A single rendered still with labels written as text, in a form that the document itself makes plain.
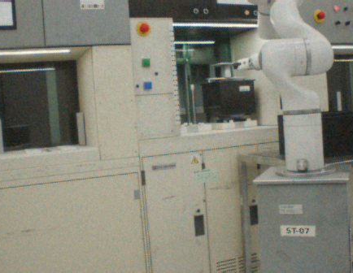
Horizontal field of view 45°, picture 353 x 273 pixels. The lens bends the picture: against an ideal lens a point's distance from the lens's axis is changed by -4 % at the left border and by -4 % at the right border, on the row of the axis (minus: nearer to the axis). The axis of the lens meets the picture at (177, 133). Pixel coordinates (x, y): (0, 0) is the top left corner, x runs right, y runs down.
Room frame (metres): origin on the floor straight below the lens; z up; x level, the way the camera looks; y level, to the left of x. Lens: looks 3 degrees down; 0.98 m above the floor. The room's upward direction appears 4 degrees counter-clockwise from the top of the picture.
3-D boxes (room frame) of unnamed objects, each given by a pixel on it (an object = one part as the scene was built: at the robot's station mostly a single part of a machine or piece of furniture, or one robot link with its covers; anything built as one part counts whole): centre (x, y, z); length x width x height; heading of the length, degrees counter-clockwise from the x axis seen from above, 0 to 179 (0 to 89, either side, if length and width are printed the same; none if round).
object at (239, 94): (2.38, -0.29, 1.06); 0.24 x 0.20 x 0.32; 112
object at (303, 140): (1.36, -0.39, 0.85); 0.19 x 0.19 x 0.18
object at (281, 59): (1.36, -0.36, 1.07); 0.19 x 0.12 x 0.24; 86
